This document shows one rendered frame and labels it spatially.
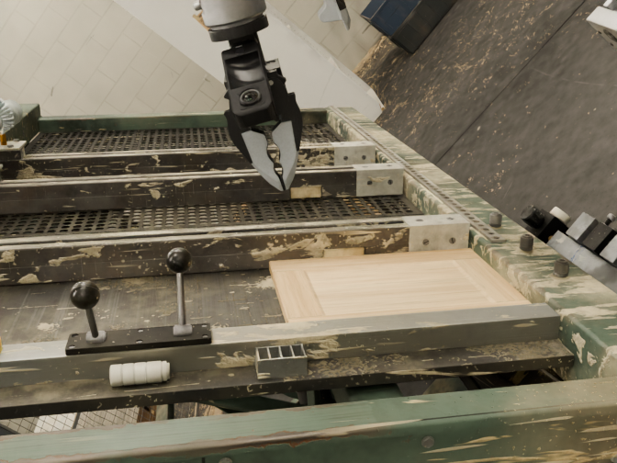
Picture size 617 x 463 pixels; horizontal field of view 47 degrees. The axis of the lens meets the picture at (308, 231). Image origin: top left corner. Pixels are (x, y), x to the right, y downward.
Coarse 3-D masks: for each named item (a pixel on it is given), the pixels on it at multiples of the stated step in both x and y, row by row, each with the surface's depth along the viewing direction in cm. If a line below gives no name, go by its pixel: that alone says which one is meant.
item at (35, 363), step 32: (352, 320) 108; (384, 320) 108; (416, 320) 108; (448, 320) 108; (480, 320) 108; (512, 320) 108; (544, 320) 109; (32, 352) 99; (64, 352) 99; (128, 352) 99; (160, 352) 100; (192, 352) 101; (224, 352) 102; (320, 352) 104; (352, 352) 105; (384, 352) 106; (0, 384) 98; (32, 384) 98
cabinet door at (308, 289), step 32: (352, 256) 139; (384, 256) 139; (416, 256) 139; (448, 256) 139; (288, 288) 125; (320, 288) 125; (352, 288) 125; (384, 288) 125; (416, 288) 125; (448, 288) 125; (480, 288) 125; (512, 288) 124; (288, 320) 113; (320, 320) 113
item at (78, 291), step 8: (88, 280) 93; (72, 288) 92; (80, 288) 91; (88, 288) 91; (96, 288) 92; (72, 296) 91; (80, 296) 91; (88, 296) 91; (96, 296) 92; (80, 304) 91; (88, 304) 91; (88, 312) 95; (88, 320) 96; (96, 328) 98; (88, 336) 99; (96, 336) 99; (104, 336) 100
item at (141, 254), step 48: (0, 240) 133; (48, 240) 133; (96, 240) 135; (144, 240) 133; (192, 240) 134; (240, 240) 135; (288, 240) 137; (336, 240) 139; (384, 240) 140; (432, 240) 142
